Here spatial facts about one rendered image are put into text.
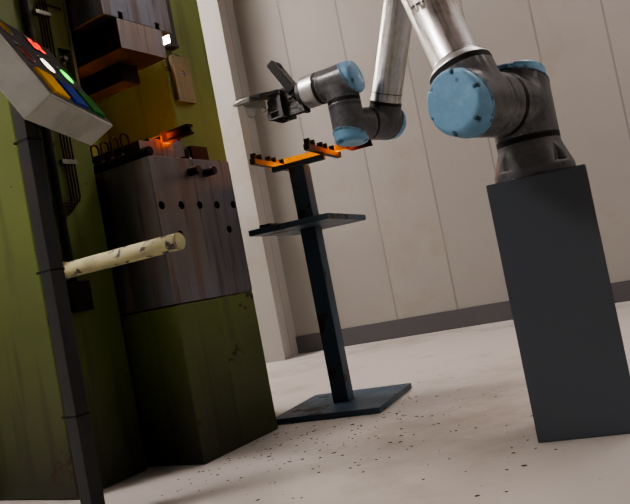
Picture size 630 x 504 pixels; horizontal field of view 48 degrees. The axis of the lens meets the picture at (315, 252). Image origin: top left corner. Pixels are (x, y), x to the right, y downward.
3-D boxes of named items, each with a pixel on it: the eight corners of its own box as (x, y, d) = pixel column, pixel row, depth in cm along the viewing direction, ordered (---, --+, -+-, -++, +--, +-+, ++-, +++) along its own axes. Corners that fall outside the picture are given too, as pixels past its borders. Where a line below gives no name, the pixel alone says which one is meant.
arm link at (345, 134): (382, 139, 194) (373, 95, 194) (351, 140, 186) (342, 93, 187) (358, 148, 201) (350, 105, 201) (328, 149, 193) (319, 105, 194)
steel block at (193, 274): (252, 290, 241) (228, 161, 242) (175, 304, 208) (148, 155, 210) (135, 313, 270) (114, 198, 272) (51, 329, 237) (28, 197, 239)
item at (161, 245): (189, 250, 180) (185, 230, 180) (175, 251, 175) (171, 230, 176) (74, 279, 203) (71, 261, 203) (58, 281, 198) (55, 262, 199)
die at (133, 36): (167, 58, 235) (161, 30, 235) (121, 47, 218) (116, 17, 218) (82, 96, 257) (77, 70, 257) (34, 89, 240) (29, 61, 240)
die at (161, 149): (186, 163, 233) (181, 138, 234) (142, 161, 216) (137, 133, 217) (99, 193, 255) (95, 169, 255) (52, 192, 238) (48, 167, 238)
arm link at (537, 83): (572, 129, 172) (557, 58, 172) (533, 129, 161) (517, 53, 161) (518, 146, 183) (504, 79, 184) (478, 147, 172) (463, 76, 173)
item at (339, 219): (366, 219, 273) (365, 214, 273) (328, 218, 236) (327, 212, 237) (296, 235, 285) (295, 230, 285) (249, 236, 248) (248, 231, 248)
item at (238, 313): (278, 429, 238) (252, 291, 241) (204, 464, 206) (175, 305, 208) (157, 437, 268) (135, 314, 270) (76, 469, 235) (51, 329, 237)
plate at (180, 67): (196, 103, 263) (188, 58, 264) (180, 100, 255) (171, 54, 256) (192, 105, 264) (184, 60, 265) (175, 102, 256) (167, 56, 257)
